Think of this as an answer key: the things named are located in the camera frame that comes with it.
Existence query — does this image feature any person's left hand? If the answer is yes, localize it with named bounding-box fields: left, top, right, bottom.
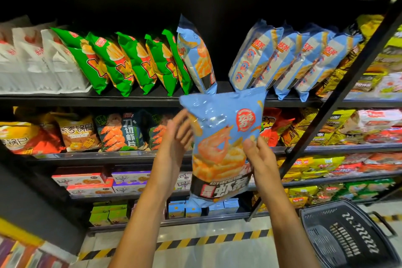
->
left=153, top=109, right=194, bottom=190

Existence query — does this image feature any person's right hand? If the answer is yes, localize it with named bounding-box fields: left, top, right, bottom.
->
left=243, top=135, right=285, bottom=198

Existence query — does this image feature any large blue shrimp chip bag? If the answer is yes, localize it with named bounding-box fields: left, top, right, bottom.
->
left=179, top=87, right=268, bottom=209

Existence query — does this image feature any person's left forearm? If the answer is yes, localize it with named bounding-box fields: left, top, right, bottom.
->
left=108, top=177, right=179, bottom=268

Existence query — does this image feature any person's right forearm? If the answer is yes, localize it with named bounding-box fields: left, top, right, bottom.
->
left=260, top=188, right=321, bottom=268

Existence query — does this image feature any dark teal shrimp snack bag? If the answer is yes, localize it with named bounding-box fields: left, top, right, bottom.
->
left=95, top=112, right=146, bottom=152
left=144, top=113, right=175, bottom=151

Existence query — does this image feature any red orange snack bag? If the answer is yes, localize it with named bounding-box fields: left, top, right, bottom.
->
left=260, top=107, right=296, bottom=148

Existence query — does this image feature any green fries snack bag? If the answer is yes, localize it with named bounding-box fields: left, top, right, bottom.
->
left=161, top=28, right=194, bottom=95
left=144, top=33, right=179, bottom=97
left=85, top=32, right=136, bottom=97
left=116, top=32, right=158, bottom=95
left=51, top=27, right=111, bottom=95

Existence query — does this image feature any small blue carton box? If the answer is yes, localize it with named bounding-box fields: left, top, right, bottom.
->
left=207, top=201, right=225, bottom=217
left=168, top=201, right=187, bottom=219
left=223, top=198, right=240, bottom=214
left=185, top=201, right=202, bottom=218

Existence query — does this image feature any pile of yellow flat packets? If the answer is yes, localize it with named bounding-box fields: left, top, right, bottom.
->
left=278, top=156, right=346, bottom=182

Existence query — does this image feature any pile of yellow small packets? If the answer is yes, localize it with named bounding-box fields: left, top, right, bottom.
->
left=251, top=186, right=318, bottom=212

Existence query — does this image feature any purple white biscuit box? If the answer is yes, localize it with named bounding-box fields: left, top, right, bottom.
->
left=111, top=171, right=151, bottom=184
left=112, top=181, right=148, bottom=195

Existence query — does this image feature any group of yellow black packets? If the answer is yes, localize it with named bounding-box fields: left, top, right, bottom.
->
left=281, top=108, right=356, bottom=147

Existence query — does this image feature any blue white striped snack bag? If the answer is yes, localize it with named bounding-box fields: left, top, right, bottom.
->
left=294, top=30, right=364, bottom=102
left=273, top=24, right=338, bottom=101
left=254, top=24, right=310, bottom=90
left=228, top=19, right=285, bottom=92

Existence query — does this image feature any yellow rice crust snack bag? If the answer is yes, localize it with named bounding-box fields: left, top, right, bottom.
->
left=51, top=112, right=102, bottom=153

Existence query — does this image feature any green carton box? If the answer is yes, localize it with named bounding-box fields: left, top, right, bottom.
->
left=89, top=205, right=111, bottom=227
left=108, top=204, right=129, bottom=224

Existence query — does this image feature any red white biscuit box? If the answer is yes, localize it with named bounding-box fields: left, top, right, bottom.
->
left=66, top=178, right=114, bottom=196
left=52, top=173, right=107, bottom=187

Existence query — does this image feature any yellow black striped floor tape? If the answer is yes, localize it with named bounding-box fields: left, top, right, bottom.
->
left=77, top=228, right=274, bottom=262

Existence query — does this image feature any pile of green small packets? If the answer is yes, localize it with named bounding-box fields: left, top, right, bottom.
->
left=332, top=179, right=395, bottom=201

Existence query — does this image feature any pile of red flat packets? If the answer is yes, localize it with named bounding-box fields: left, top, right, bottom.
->
left=329, top=152, right=402, bottom=175

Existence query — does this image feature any black plastic shopping basket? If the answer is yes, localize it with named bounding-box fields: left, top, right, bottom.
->
left=299, top=199, right=401, bottom=268

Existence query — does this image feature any group of red white packets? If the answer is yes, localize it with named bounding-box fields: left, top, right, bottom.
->
left=339, top=108, right=402, bottom=145

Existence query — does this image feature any black metal shelf unit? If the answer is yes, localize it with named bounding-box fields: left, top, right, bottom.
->
left=0, top=0, right=402, bottom=234

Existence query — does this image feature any row of yellow snack packets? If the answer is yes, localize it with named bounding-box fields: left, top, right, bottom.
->
left=315, top=14, right=402, bottom=97

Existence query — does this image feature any orange yellow snack bag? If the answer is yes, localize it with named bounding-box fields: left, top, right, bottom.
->
left=0, top=113, right=65, bottom=155

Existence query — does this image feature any dark side shelf unit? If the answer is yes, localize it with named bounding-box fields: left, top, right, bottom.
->
left=0, top=142, right=86, bottom=256

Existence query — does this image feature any row of colourful packets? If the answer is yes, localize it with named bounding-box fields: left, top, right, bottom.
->
left=0, top=217, right=71, bottom=268

